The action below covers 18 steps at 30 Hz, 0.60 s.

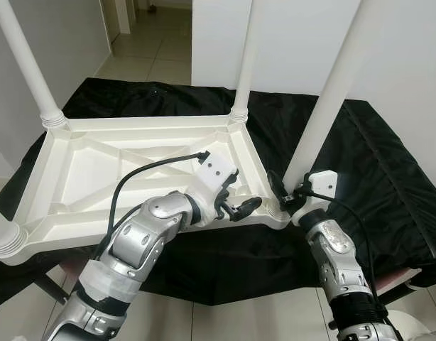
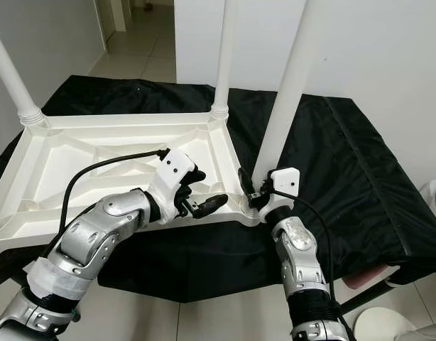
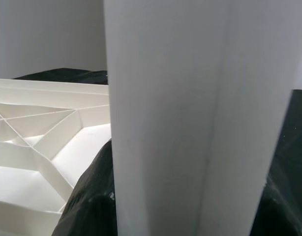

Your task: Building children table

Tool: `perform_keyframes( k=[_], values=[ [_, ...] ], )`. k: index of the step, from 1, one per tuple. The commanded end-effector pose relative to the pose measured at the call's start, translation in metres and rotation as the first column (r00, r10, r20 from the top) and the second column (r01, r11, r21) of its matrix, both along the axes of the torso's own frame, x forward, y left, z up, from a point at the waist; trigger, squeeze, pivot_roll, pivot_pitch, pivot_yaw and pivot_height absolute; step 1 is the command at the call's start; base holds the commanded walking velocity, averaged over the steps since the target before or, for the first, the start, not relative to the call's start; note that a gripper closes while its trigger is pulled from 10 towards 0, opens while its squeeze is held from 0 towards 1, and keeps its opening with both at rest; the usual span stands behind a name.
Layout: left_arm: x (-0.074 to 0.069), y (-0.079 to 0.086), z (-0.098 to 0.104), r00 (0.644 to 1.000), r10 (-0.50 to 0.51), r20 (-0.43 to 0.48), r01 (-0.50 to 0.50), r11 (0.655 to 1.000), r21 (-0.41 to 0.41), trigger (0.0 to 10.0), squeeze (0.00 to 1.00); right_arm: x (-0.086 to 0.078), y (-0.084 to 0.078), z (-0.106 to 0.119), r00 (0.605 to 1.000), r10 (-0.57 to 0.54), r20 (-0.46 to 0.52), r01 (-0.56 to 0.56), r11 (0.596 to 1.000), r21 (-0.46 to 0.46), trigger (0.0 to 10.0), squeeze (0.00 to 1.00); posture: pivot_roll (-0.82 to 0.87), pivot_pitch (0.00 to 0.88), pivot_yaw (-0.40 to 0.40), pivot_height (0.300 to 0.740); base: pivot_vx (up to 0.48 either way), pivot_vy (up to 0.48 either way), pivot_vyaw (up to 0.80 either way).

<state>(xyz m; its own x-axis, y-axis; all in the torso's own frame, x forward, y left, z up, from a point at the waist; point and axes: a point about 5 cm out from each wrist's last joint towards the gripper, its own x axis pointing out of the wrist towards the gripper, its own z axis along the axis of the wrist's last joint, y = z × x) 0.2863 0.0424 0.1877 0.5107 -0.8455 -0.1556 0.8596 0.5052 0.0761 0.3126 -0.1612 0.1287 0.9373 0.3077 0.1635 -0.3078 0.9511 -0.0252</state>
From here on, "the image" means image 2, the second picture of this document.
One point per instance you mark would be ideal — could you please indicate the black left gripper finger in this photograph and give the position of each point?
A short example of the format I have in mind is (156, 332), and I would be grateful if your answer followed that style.
(211, 204)
(197, 175)

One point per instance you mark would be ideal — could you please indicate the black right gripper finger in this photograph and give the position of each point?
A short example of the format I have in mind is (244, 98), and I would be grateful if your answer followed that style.
(246, 185)

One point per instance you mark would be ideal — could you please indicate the white plastic table top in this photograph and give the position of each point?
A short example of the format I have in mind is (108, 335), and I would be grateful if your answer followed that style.
(76, 170)

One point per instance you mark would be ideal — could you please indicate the white plastic table leg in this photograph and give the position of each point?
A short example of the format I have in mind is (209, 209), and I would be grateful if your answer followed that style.
(289, 78)
(224, 57)
(19, 85)

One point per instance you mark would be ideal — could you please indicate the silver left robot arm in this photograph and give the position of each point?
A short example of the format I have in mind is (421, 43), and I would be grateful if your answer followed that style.
(90, 241)

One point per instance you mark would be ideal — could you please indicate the black cloth table cover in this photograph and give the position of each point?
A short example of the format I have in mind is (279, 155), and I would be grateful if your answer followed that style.
(374, 206)

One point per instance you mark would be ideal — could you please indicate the white round base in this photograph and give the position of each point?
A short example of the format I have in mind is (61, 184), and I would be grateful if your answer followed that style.
(385, 327)

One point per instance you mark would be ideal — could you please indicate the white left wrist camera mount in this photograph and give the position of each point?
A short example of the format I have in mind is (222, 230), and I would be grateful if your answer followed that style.
(175, 167)

